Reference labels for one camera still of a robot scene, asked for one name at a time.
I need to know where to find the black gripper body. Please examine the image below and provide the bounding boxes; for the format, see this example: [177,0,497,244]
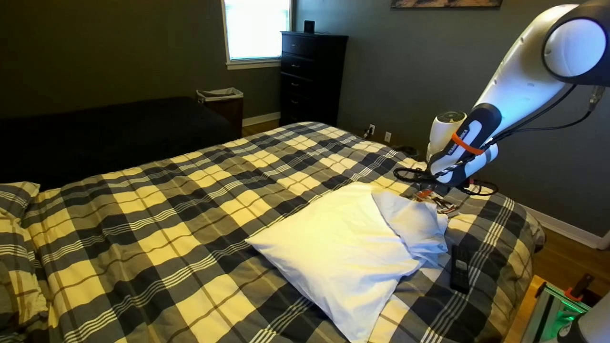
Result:
[449,246,470,294]

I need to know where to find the white pillowcase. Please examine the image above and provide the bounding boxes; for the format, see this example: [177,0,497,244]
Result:
[371,191,447,267]

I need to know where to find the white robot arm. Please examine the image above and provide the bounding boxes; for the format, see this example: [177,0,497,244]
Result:
[428,0,610,238]

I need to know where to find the white pillow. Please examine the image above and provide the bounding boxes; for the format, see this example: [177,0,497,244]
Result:
[247,183,419,343]

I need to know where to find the black dresser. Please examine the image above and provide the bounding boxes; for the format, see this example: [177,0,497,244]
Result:
[280,31,346,126]

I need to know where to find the small dark side table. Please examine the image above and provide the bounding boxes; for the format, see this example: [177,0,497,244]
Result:
[196,88,243,137]

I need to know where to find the bright window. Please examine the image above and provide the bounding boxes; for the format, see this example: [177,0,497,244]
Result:
[221,0,293,71]

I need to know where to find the plaid bed comforter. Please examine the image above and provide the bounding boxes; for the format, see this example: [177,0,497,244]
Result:
[22,122,545,343]

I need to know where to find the plaid pillow near headboard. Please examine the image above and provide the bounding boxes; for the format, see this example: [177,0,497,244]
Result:
[0,181,39,219]

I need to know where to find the green frame stand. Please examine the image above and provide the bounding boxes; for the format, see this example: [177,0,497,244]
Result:
[522,275,592,343]

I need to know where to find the wall picture frame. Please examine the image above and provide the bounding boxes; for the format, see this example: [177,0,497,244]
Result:
[390,0,503,10]

